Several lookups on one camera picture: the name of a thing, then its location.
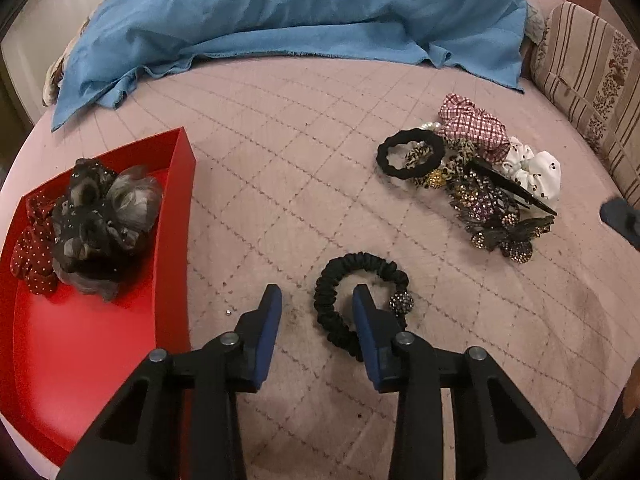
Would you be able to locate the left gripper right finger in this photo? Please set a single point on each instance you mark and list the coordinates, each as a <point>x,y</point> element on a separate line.
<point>395,359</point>

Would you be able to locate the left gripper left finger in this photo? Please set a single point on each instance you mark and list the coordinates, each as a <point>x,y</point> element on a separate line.
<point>239,360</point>

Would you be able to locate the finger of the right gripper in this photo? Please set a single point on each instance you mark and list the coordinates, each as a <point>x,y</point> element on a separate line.
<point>623,219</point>

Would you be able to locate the white scrunchie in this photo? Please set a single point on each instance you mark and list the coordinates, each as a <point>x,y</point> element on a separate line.
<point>539,173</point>

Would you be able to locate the rhinestone butterfly hair clip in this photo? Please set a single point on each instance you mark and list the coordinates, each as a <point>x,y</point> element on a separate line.
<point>496,219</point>

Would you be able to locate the red cardboard tray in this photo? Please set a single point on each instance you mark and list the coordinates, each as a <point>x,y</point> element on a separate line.
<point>63,356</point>

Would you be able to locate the red plaid scrunchie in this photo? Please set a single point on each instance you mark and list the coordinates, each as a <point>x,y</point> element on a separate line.
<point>463,119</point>

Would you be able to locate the grey black organza scrunchie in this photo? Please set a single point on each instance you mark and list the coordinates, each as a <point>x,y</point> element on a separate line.
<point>101,225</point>

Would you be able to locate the red polka dot scrunchie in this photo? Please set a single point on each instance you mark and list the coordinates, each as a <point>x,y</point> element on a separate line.
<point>32,260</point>

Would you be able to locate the pink quilted mattress cover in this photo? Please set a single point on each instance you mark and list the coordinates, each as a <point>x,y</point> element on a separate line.
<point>287,190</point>

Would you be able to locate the striped floral pillow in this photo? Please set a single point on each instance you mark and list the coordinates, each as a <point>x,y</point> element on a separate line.
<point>590,72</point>

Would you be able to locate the blue bed sheet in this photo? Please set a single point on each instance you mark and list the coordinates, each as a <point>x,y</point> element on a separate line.
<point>128,39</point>

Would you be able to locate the floral patterned blanket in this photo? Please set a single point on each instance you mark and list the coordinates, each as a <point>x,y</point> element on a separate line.
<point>55,73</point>

